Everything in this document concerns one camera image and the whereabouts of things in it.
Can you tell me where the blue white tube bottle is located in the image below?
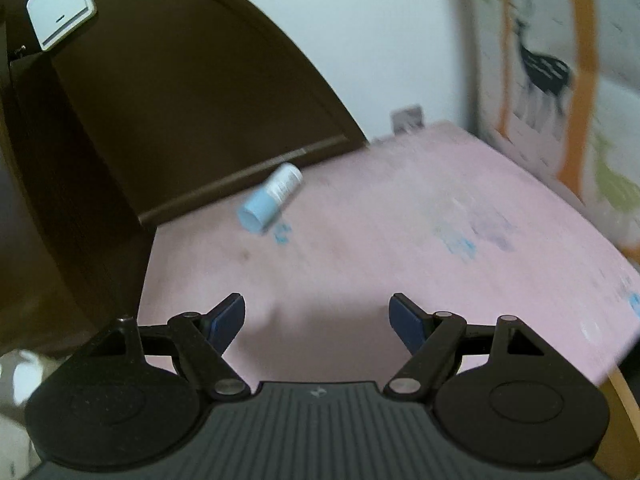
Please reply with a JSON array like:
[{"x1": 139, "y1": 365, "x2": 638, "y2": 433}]
[{"x1": 238, "y1": 162, "x2": 303, "y2": 233}]

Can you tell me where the dark wooden nightstand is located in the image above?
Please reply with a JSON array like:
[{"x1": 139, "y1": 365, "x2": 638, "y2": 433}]
[{"x1": 139, "y1": 124, "x2": 639, "y2": 385}]

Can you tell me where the dark wooden headboard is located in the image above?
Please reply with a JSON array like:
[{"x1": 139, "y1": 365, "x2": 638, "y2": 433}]
[{"x1": 1, "y1": 0, "x2": 366, "y2": 356}]

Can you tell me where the deer print curtain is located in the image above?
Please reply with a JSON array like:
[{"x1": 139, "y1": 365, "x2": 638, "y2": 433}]
[{"x1": 472, "y1": 0, "x2": 639, "y2": 260}]

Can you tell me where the grey wall socket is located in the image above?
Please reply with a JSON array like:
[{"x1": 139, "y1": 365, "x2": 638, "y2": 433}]
[{"x1": 390, "y1": 104, "x2": 424, "y2": 134}]

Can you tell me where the white wall switch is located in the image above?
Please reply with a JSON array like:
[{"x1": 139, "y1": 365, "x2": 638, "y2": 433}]
[{"x1": 26, "y1": 0, "x2": 98, "y2": 51}]

